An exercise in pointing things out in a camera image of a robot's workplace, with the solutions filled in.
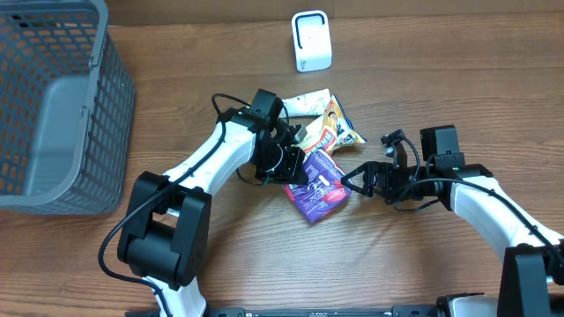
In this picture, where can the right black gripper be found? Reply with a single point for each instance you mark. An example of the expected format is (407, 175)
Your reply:
(382, 170)

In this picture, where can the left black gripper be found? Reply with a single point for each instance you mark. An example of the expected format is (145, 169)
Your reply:
(293, 172)

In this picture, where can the red purple pantyliner pack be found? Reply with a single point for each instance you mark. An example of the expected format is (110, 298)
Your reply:
(323, 192)

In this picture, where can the colourful snack bag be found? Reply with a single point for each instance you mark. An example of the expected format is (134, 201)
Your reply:
(331, 131)

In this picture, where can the white Pantene tube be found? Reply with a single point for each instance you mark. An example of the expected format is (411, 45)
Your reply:
(308, 104)

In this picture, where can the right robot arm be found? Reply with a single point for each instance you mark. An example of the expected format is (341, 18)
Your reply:
(531, 254)

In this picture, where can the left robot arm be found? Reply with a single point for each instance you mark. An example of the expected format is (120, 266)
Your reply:
(164, 234)

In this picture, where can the white barcode scanner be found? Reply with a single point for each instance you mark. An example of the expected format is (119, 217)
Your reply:
(311, 41)

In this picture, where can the grey plastic mesh basket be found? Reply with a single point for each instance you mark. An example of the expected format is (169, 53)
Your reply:
(67, 105)

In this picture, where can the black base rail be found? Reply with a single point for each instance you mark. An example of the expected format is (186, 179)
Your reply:
(352, 312)

